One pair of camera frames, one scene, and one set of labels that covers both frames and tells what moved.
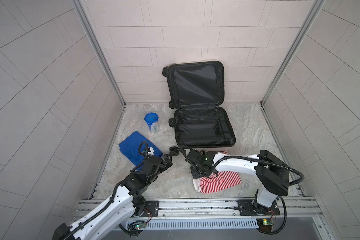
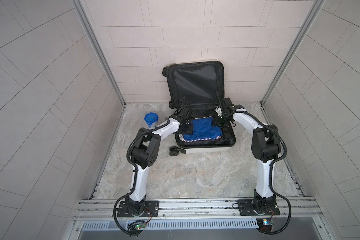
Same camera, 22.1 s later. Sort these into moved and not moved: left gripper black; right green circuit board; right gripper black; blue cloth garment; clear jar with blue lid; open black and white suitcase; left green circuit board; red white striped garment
Moved: red white striped garment; right gripper black; left gripper black; blue cloth garment
Not moved: open black and white suitcase; right green circuit board; clear jar with blue lid; left green circuit board
